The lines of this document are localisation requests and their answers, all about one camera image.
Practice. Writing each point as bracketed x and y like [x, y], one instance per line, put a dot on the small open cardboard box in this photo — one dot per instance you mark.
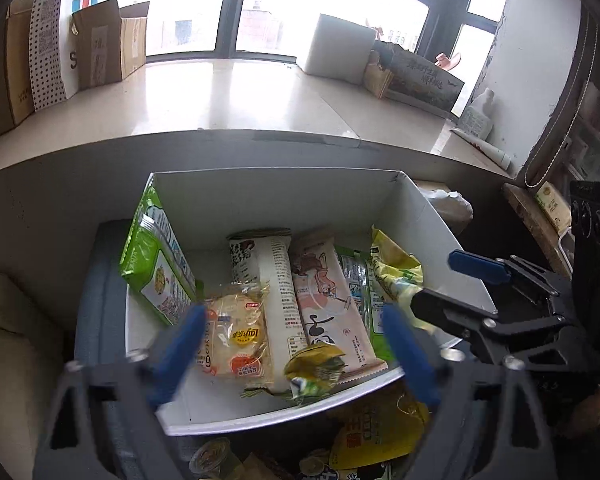
[110, 42]

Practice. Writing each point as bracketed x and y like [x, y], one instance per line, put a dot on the dotted white paper bag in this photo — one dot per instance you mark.
[53, 64]

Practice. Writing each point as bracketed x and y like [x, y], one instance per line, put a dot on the small wicker basket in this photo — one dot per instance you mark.
[376, 79]

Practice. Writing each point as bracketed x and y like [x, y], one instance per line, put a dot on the pink white snack packet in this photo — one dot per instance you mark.
[328, 310]

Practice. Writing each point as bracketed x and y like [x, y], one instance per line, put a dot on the green snack packet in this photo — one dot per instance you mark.
[153, 263]
[367, 295]

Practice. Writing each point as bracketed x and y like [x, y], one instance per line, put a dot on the yellow blue chip bag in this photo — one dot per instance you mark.
[394, 268]

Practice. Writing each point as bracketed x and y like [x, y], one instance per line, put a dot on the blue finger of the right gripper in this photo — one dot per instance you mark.
[490, 271]
[405, 303]

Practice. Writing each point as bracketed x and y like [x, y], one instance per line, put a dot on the beige tea box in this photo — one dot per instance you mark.
[554, 206]

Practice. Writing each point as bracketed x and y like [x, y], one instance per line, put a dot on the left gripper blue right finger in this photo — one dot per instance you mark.
[420, 375]

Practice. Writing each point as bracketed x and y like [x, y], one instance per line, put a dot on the cream leather sofa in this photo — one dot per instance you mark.
[31, 359]

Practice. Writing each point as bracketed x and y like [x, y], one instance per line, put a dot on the long white snack bag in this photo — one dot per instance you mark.
[262, 256]

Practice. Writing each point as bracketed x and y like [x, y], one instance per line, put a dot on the orange rice cracker packet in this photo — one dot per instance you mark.
[235, 344]

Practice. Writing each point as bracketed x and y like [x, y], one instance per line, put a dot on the white cardboard storage box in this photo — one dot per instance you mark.
[206, 207]

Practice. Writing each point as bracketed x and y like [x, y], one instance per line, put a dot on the large yellow snack bag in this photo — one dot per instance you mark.
[385, 425]

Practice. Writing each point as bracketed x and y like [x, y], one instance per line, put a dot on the printed landscape carton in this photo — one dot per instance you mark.
[414, 78]

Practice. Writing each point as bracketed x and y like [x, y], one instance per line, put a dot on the person's right hand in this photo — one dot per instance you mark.
[586, 417]

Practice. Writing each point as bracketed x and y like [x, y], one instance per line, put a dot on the white box on sill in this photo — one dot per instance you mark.
[337, 49]

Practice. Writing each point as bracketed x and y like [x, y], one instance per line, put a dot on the wooden side shelf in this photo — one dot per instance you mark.
[534, 219]

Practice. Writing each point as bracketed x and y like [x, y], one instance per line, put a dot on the tall brown cardboard box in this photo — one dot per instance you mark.
[15, 88]

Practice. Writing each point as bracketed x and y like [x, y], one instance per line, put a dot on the white plastic bottle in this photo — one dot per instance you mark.
[476, 118]

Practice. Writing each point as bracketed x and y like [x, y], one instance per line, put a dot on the black yellow chip bag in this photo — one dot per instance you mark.
[314, 371]

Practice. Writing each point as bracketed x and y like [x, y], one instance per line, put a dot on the rolled white paper tube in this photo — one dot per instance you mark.
[493, 153]

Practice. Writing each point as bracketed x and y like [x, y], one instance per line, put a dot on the tissue box with bag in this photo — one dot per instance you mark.
[450, 205]

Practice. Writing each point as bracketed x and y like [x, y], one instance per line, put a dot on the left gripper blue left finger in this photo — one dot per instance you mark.
[171, 355]

